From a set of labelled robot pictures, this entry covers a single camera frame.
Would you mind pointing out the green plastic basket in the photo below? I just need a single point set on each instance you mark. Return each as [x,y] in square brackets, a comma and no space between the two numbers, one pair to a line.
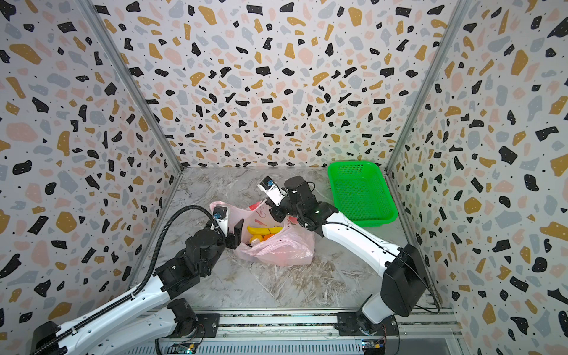
[361,193]

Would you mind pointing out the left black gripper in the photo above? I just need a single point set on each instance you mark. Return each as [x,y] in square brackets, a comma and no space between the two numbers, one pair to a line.
[235,238]

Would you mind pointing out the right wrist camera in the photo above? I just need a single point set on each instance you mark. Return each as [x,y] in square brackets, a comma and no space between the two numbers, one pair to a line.
[272,190]

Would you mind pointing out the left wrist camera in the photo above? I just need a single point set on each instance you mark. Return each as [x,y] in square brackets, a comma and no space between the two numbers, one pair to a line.
[221,216]

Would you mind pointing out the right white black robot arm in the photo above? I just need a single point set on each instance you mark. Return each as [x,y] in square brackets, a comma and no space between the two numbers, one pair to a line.
[403,276]

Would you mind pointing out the small circuit board left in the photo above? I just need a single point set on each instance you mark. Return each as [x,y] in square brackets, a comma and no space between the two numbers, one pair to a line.
[185,348]

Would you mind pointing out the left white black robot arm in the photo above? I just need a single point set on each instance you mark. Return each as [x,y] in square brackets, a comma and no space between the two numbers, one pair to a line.
[151,310]

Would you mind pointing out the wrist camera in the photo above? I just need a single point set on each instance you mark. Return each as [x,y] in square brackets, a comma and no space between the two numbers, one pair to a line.
[221,216]
[272,190]

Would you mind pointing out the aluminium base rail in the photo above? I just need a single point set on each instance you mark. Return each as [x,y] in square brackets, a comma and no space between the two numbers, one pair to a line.
[312,331]

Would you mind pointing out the yellow lemon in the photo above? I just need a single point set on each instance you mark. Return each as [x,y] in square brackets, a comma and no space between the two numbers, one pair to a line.
[256,239]

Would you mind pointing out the small circuit board right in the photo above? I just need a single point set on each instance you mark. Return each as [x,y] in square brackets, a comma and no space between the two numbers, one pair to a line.
[373,347]

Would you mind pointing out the yellow banana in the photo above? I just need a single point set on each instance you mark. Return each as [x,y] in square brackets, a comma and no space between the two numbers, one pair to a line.
[264,231]

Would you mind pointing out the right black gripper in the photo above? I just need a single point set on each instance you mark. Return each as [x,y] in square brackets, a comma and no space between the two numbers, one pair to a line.
[275,208]

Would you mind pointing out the small circuit board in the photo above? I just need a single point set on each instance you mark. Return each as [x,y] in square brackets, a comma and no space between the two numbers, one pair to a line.
[185,348]
[373,347]

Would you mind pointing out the pink plastic bag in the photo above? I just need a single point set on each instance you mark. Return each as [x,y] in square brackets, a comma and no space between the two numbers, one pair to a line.
[293,246]

